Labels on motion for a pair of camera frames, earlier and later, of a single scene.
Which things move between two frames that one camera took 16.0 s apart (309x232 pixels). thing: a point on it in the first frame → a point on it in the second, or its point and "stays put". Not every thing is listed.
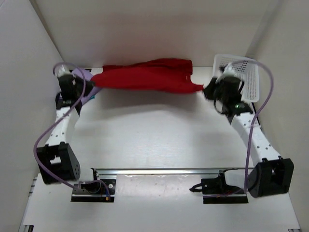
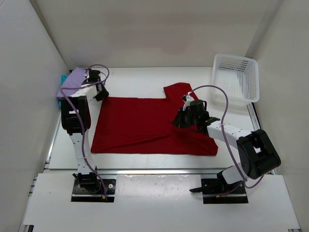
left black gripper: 89,86 → 104,94
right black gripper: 215,83 → 179,121
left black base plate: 103,190 stays put
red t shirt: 161,76 → 145,125
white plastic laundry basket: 245,68 stays put
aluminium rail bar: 221,172 stays put
